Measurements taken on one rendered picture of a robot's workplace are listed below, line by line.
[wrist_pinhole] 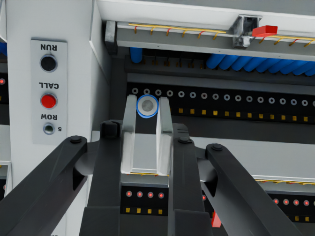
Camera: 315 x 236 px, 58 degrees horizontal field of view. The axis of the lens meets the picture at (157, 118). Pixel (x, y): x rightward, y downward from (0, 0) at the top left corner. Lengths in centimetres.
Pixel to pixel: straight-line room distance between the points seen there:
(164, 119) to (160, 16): 20
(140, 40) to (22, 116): 17
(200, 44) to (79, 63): 16
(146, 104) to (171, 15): 17
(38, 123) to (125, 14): 17
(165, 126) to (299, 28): 28
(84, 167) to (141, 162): 21
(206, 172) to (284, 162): 25
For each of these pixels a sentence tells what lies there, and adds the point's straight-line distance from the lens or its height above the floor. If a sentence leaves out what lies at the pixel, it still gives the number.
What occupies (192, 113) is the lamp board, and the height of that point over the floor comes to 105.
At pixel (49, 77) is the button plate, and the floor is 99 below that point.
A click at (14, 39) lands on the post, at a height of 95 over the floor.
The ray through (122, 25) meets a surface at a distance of 38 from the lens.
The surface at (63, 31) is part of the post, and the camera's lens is 35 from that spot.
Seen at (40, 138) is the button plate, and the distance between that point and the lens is 37.
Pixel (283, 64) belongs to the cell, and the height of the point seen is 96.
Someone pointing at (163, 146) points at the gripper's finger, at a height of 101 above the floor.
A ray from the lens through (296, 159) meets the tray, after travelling 42.
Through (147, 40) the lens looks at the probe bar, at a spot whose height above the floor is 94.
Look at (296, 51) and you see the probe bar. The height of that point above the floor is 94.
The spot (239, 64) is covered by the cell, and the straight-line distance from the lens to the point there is 46.
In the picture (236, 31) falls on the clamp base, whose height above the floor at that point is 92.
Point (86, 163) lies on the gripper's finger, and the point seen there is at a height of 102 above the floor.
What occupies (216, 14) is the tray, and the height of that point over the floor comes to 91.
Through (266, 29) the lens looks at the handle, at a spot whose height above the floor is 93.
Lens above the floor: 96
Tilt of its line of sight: 12 degrees up
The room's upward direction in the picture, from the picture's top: 176 degrees counter-clockwise
